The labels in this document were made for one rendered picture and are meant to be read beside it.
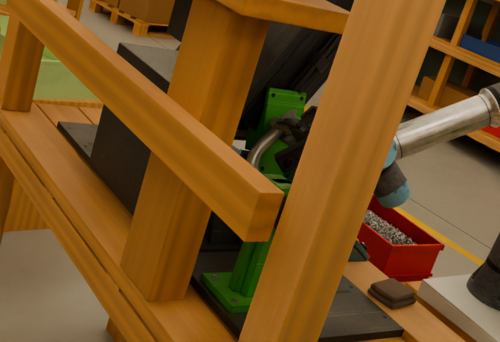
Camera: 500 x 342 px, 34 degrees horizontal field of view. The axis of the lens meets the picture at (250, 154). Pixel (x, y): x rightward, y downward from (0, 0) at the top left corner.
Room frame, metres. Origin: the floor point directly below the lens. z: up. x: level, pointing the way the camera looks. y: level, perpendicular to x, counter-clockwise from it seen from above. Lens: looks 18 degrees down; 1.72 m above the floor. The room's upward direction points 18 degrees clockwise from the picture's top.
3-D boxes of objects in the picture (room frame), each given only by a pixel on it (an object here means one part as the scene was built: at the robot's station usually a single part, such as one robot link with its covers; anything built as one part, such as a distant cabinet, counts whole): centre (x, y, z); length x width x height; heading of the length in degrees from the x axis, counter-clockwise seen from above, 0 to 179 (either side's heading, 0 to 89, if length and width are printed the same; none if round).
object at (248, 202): (1.71, 0.35, 1.23); 1.30 x 0.05 x 0.09; 38
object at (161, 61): (1.94, 0.24, 1.07); 0.30 x 0.18 x 0.34; 38
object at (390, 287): (1.77, -0.42, 0.91); 0.10 x 0.08 x 0.03; 139
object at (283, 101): (1.92, -0.04, 1.17); 0.13 x 0.12 x 0.20; 38
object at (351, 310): (1.94, 0.06, 0.89); 1.10 x 0.42 x 0.02; 38
